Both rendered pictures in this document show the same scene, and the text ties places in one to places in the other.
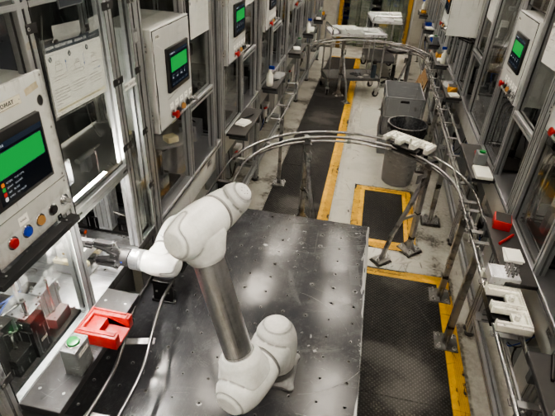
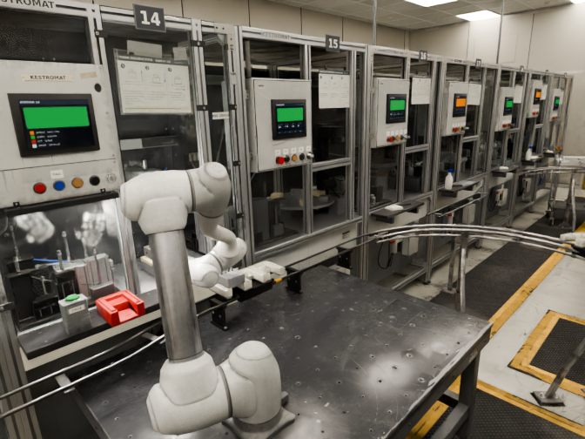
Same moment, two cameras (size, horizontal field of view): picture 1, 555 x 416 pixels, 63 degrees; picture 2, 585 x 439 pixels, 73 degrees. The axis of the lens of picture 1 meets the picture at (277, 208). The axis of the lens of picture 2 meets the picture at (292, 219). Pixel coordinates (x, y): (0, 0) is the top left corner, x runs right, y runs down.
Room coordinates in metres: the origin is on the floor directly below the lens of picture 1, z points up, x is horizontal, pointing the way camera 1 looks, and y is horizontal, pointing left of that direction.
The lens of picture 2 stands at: (0.41, -0.75, 1.66)
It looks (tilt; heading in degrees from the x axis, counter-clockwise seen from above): 16 degrees down; 36
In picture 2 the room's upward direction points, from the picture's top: 2 degrees counter-clockwise
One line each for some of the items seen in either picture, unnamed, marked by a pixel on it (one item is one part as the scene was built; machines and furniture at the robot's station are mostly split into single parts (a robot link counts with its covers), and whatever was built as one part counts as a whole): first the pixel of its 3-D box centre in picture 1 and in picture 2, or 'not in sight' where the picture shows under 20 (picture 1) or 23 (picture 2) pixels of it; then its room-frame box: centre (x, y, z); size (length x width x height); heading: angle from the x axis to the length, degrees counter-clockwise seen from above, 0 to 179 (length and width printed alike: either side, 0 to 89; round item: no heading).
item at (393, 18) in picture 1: (381, 42); not in sight; (8.07, -1.61, 0.48); 0.84 x 0.58 x 0.97; 178
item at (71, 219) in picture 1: (39, 245); (65, 200); (1.06, 0.70, 1.37); 0.36 x 0.04 x 0.04; 170
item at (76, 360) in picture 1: (74, 353); (74, 312); (0.99, 0.65, 0.97); 0.08 x 0.08 x 0.12; 80
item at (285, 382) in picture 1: (276, 361); (262, 409); (1.22, -0.03, 0.71); 0.22 x 0.18 x 0.06; 170
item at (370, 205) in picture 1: (382, 215); (574, 349); (3.43, -0.94, 0.01); 1.00 x 0.55 x 0.01; 170
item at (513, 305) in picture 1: (503, 304); not in sight; (1.48, -1.01, 0.84); 0.37 x 0.14 x 0.10; 170
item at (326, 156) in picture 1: (328, 110); (546, 238); (5.99, -0.62, 0.01); 5.85 x 0.59 x 0.01; 170
